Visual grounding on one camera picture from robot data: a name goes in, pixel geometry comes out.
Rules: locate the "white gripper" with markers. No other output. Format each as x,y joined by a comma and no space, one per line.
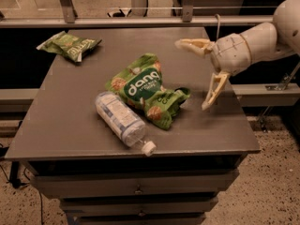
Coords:
230,53

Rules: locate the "green rice chip bag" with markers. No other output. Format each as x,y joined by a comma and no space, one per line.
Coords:
140,86

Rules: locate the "clear blue-label plastic bottle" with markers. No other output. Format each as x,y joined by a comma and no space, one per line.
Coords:
124,122

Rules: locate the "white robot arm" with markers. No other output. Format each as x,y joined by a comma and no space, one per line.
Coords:
279,38

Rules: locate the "grey drawer cabinet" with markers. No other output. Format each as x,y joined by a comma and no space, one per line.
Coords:
75,157

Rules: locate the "grey metal railing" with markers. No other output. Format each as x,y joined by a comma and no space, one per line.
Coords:
138,22

